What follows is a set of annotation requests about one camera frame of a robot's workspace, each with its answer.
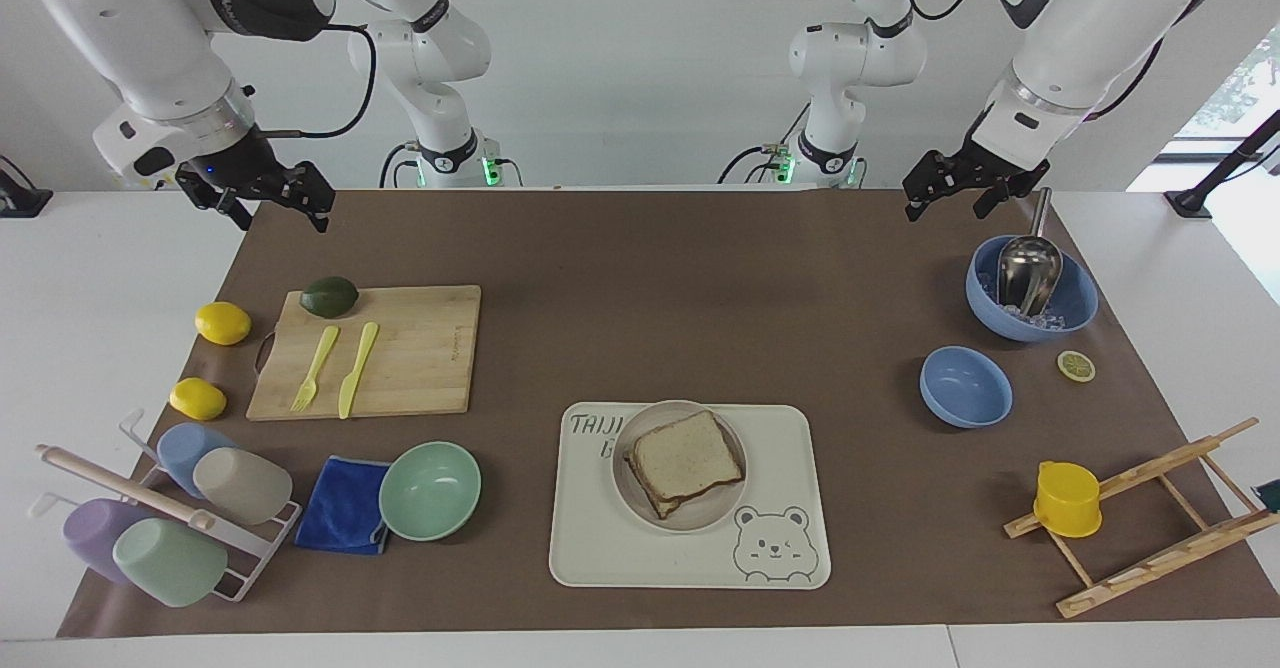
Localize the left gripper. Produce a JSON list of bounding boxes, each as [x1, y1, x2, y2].
[[902, 142, 1052, 223]]

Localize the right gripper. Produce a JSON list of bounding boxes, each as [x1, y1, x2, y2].
[[176, 126, 337, 235]]

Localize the beige round plate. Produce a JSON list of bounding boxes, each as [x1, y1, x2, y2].
[[611, 400, 749, 535]]

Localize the sandwich base with filling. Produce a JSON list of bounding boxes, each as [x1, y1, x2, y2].
[[624, 448, 747, 522]]

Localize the metal scoop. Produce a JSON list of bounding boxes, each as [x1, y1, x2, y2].
[[995, 186, 1064, 318]]

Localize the green avocado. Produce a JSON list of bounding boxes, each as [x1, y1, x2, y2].
[[299, 276, 360, 319]]

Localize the yellow lemon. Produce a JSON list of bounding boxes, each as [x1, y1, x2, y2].
[[168, 377, 228, 422], [194, 301, 253, 347]]

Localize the ice cubes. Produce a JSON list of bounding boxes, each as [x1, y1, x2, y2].
[[978, 270, 1069, 332]]

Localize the large blue bowl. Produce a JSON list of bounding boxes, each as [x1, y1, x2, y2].
[[964, 234, 1100, 343]]

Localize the yellow plastic fork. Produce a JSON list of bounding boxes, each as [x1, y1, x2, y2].
[[290, 324, 342, 414]]

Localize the yellow plastic knife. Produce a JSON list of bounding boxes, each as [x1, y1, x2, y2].
[[337, 321, 381, 421]]

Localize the small blue bowl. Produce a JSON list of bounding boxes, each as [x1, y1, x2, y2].
[[919, 345, 1014, 430]]

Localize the wooden cutting board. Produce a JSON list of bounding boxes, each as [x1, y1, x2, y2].
[[245, 284, 483, 423]]

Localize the black stand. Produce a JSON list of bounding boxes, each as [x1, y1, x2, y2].
[[1164, 110, 1280, 219], [0, 155, 54, 219]]

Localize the blue plastic cup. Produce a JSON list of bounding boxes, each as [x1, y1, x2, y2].
[[156, 422, 239, 499]]

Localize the window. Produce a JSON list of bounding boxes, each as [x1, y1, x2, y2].
[[1125, 23, 1280, 192]]

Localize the beige plastic cup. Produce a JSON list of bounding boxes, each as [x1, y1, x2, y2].
[[192, 446, 294, 527]]

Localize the blue cloth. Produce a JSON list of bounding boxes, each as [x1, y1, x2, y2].
[[293, 455, 393, 557]]

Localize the yellow cup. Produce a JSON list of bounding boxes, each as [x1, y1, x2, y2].
[[1032, 460, 1104, 540]]

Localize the green bowl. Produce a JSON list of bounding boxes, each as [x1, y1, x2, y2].
[[378, 440, 483, 543]]

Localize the green plastic cup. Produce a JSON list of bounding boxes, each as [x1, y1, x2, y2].
[[112, 517, 229, 609]]

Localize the purple plastic cup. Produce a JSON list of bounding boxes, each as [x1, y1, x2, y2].
[[62, 498, 151, 586]]

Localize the toasted bread slice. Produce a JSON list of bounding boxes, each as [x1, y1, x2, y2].
[[631, 409, 745, 505]]

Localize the wooden rack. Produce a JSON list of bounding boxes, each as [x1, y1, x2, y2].
[[1003, 416, 1280, 620]]

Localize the cream tray with bear print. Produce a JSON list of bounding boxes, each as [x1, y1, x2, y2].
[[548, 402, 833, 591]]

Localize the white wire cup rack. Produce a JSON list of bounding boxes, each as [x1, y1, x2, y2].
[[28, 408, 303, 604]]

